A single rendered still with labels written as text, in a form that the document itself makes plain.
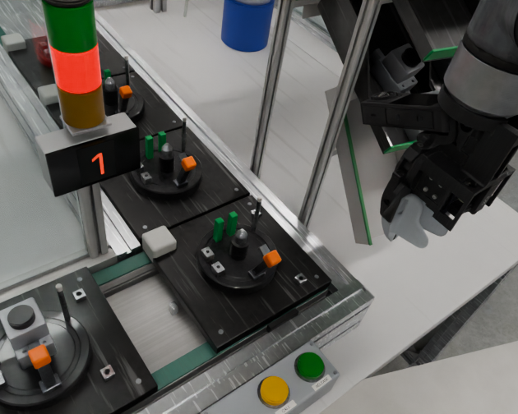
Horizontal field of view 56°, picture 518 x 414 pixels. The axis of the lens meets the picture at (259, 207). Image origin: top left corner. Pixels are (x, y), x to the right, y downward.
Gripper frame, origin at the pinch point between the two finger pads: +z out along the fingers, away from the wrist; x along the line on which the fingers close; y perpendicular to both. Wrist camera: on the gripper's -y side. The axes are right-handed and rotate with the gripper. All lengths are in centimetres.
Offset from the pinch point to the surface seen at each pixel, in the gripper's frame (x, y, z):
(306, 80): 59, -72, 37
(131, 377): -29.5, -11.0, 26.2
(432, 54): 15.4, -12.4, -13.0
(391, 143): 17.5, -14.0, 3.7
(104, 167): -23.2, -29.2, 4.0
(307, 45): 74, -89, 37
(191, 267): -12.4, -23.0, 26.2
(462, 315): 65, 3, 73
